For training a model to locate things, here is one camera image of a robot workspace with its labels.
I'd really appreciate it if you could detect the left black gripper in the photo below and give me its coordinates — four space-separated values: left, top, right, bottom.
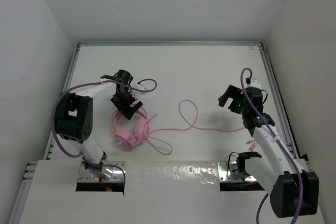
111 87 141 119

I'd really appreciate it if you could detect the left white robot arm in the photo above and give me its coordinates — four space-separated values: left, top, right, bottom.
51 70 143 169

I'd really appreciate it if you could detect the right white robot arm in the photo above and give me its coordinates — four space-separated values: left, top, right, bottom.
218 85 319 220

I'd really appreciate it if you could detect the white front cover board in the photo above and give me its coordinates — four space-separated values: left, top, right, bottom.
12 159 329 224

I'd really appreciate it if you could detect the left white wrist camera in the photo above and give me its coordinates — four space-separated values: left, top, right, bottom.
132 83 147 97

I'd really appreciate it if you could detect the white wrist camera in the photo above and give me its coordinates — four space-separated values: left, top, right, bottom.
132 83 147 97
247 78 261 89

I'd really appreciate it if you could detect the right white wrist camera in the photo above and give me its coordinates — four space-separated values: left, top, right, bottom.
247 78 261 89

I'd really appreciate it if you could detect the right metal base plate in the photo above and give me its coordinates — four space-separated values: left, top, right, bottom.
217 161 257 183

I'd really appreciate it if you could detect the metal base plate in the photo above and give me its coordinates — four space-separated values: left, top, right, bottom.
217 161 257 183
78 162 125 183

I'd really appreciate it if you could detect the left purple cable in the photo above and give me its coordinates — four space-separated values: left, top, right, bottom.
52 78 158 180

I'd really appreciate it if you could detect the purple cable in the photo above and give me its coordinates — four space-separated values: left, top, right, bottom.
52 78 158 180
240 68 305 224

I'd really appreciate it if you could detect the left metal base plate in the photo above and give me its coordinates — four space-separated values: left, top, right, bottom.
78 162 125 183

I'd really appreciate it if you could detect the aluminium table frame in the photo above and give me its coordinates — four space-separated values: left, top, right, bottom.
18 42 293 222

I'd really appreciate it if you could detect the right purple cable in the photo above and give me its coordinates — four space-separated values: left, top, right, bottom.
240 68 305 224

